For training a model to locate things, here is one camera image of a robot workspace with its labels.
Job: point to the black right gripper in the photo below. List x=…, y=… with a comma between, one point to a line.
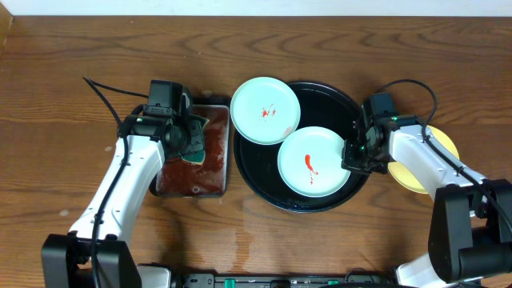
x=349, y=161

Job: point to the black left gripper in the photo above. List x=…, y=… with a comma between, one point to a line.
x=196, y=141

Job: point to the green yellow sponge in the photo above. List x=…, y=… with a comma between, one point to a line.
x=196, y=156

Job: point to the yellow plate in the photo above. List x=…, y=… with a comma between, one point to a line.
x=405, y=178

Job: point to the mint green plate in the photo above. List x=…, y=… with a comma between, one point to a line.
x=265, y=110
x=310, y=162

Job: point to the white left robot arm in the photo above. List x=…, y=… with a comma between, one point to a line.
x=95, y=252

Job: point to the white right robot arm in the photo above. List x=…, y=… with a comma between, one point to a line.
x=470, y=230

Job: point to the white rectangular wash tray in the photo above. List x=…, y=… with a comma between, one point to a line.
x=207, y=179

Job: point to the round black tray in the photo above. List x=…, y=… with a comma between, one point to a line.
x=323, y=106

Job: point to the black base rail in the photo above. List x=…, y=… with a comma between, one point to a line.
x=353, y=279

